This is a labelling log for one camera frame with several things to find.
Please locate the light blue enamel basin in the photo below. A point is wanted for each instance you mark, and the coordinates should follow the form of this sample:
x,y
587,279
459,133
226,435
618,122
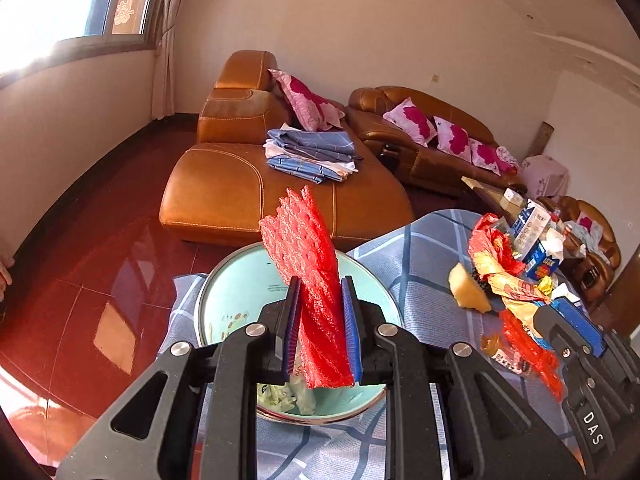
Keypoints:
x,y
235,285

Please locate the small pink floral pillow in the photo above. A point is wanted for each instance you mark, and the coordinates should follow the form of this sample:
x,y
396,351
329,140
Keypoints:
x,y
507,160

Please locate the brown leather armchair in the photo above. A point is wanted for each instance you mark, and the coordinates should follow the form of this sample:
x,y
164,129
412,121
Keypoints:
x,y
600,260

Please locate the blue checked tablecloth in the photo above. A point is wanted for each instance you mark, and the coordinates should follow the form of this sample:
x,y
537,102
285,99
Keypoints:
x,y
410,260

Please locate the blue white milk carton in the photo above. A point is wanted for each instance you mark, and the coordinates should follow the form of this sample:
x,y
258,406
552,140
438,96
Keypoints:
x,y
537,255

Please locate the green white plastic wrapper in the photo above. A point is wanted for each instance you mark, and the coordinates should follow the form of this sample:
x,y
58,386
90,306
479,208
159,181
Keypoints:
x,y
285,397

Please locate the small white box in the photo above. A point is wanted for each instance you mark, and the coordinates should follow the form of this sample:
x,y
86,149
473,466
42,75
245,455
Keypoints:
x,y
512,197

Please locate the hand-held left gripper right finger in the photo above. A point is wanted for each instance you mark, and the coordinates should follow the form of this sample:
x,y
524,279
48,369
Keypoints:
x,y
351,332

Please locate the window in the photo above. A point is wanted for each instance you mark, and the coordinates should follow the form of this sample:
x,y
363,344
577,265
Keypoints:
x,y
75,0

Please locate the red yellow snack bag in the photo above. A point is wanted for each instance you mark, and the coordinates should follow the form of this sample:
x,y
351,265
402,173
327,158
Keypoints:
x,y
492,260

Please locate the beige curtain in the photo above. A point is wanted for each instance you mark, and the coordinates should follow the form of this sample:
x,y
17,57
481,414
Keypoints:
x,y
170,50

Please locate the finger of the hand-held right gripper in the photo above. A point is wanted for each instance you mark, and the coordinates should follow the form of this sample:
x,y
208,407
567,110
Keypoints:
x,y
560,330
577,317

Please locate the pink cloth cover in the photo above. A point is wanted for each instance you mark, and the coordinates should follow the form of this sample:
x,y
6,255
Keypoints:
x,y
545,175

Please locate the wooden coffee table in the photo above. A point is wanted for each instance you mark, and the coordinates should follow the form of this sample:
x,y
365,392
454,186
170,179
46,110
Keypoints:
x,y
482,187

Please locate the folded blue checked sheets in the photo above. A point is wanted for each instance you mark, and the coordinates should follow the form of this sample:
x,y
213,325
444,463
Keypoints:
x,y
312,152

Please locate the red foam fruit net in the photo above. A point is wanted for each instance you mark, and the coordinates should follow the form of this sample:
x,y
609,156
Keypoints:
x,y
310,260
520,340

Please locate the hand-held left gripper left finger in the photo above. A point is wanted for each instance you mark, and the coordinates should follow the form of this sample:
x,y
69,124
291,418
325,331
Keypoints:
x,y
291,330

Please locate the yellow sponge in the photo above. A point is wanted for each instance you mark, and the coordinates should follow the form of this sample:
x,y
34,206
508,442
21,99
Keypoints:
x,y
467,290

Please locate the crumpled white tissue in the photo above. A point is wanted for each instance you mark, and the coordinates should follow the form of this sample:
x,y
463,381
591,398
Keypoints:
x,y
554,245

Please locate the large pink floral pillow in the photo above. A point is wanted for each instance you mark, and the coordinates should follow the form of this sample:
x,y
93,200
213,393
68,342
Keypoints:
x,y
305,100

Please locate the orange curtain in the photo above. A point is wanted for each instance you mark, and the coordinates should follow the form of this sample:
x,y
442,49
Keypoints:
x,y
4,275

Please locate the brown leather sofa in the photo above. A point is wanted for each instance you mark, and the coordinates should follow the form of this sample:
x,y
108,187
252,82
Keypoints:
x,y
430,160

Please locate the orange leather chaise sofa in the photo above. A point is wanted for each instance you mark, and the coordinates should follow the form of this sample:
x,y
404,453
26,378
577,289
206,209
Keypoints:
x,y
220,190

